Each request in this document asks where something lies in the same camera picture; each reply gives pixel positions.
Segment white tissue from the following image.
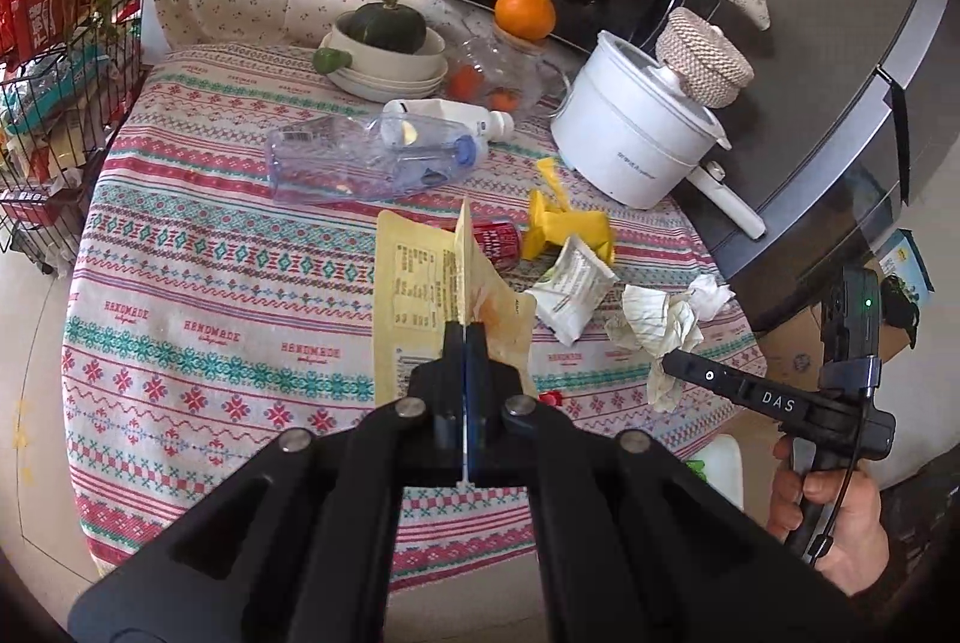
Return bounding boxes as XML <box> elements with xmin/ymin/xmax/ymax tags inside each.
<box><xmin>605</xmin><ymin>274</ymin><xmax>734</xmax><ymax>412</ymax></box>

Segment white snack packet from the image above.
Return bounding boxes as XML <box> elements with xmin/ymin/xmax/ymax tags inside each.
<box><xmin>526</xmin><ymin>235</ymin><xmax>620</xmax><ymax>347</ymax></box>

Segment red drink can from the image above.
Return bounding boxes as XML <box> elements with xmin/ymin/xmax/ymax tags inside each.
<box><xmin>472</xmin><ymin>219</ymin><xmax>523</xmax><ymax>271</ymax></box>

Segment yellow snack wrapper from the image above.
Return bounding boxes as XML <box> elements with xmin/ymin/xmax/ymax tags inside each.
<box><xmin>373</xmin><ymin>206</ymin><xmax>537</xmax><ymax>404</ymax></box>

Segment clear plastic water bottle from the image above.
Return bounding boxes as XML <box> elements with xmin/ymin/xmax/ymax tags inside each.
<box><xmin>265</xmin><ymin>113</ymin><xmax>488</xmax><ymax>206</ymax></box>

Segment white yogurt bottle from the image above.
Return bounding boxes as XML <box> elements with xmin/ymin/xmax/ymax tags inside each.
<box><xmin>382</xmin><ymin>97</ymin><xmax>516</xmax><ymax>143</ymax></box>

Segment white plastic trash bin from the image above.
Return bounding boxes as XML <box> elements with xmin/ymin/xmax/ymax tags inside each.
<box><xmin>685</xmin><ymin>434</ymin><xmax>745</xmax><ymax>510</ymax></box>

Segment person's right hand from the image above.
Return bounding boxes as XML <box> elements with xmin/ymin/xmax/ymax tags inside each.
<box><xmin>764</xmin><ymin>435</ymin><xmax>892</xmax><ymax>598</ymax></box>

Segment cardboard box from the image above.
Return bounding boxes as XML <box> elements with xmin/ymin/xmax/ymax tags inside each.
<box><xmin>753</xmin><ymin>303</ymin><xmax>913</xmax><ymax>393</ymax></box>

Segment patterned tablecloth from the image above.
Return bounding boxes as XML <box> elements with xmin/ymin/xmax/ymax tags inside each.
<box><xmin>62</xmin><ymin>45</ymin><xmax>737</xmax><ymax>590</ymax></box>

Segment white electric cooking pot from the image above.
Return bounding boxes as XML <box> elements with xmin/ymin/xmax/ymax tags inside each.
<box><xmin>551</xmin><ymin>31</ymin><xmax>766</xmax><ymax>240</ymax></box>

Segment woven rattan basket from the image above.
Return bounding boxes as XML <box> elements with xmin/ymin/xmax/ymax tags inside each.
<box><xmin>656</xmin><ymin>8</ymin><xmax>755</xmax><ymax>110</ymax></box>

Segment glass jar with tomatoes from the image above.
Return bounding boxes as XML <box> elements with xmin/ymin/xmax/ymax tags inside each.
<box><xmin>446</xmin><ymin>26</ymin><xmax>571</xmax><ymax>115</ymax></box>

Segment orange tangerine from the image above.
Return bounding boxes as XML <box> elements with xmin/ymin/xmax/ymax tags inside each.
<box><xmin>494</xmin><ymin>0</ymin><xmax>556</xmax><ymax>42</ymax></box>

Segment dark grey refrigerator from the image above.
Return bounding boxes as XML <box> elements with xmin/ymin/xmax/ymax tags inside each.
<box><xmin>674</xmin><ymin>0</ymin><xmax>958</xmax><ymax>333</ymax></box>

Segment white stacked bowls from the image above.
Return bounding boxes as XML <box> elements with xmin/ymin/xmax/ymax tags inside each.
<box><xmin>313</xmin><ymin>13</ymin><xmax>449</xmax><ymax>102</ymax></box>

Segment dark green squash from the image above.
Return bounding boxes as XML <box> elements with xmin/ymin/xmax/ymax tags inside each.
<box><xmin>343</xmin><ymin>0</ymin><xmax>427</xmax><ymax>55</ymax></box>

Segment black wire rack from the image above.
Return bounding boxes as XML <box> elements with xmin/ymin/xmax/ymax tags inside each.
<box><xmin>2</xmin><ymin>0</ymin><xmax>145</xmax><ymax>276</ymax></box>

